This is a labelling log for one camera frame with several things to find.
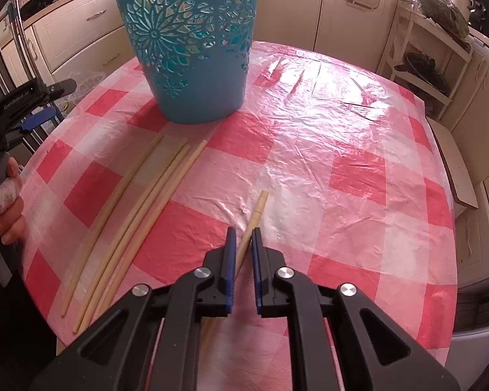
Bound green vegetable bag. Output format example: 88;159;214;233
416;0;471;37

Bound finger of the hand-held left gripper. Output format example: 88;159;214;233
0;109;58;152
0;80;77;129

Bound pink checked plastic tablecloth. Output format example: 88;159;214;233
24;41;461;391

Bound cream door base cabinets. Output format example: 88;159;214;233
253;0;416;74

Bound cream side base cabinets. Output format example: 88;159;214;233
448;24;489;294

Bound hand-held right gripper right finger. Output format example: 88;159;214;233
250;227;461;391

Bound person's left hand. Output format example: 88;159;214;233
0;158;27;247

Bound white thermos jug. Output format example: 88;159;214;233
450;0;473;23

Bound white wooden step stool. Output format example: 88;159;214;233
426;116;479;210

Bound cream drawer base cabinet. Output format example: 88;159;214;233
0;0;131;90

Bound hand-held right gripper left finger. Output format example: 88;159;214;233
28;227;238;391

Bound grey sliding door frame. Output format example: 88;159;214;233
0;4;39;159

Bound black pot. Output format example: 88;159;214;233
395;51;451;94

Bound white storage trolley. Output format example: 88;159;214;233
377;2;473;121

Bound blue perforated plastic basket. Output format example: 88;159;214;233
109;0;262;125

